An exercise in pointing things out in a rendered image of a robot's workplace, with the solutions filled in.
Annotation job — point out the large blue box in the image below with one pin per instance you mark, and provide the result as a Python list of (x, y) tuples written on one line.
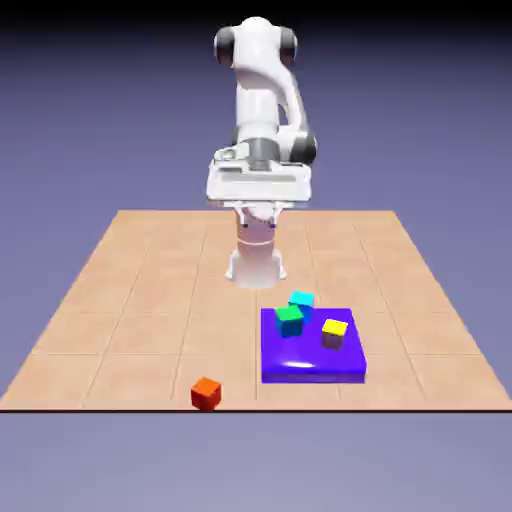
[(312, 352)]

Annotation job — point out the small green cube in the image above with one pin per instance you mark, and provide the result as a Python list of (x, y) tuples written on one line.
[(288, 320)]

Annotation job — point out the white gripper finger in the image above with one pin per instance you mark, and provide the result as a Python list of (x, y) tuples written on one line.
[(242, 218), (273, 218)]

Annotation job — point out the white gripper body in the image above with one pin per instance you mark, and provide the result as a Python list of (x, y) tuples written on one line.
[(259, 184)]

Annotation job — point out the small cyan cube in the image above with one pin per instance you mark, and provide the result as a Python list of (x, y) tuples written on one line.
[(302, 300)]

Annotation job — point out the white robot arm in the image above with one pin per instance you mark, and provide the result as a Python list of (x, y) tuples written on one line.
[(256, 100)]

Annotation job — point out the small orange cube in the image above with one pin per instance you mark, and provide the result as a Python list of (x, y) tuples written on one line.
[(206, 394)]

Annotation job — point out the small yellow cube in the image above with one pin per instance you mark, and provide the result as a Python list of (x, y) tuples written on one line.
[(334, 332)]

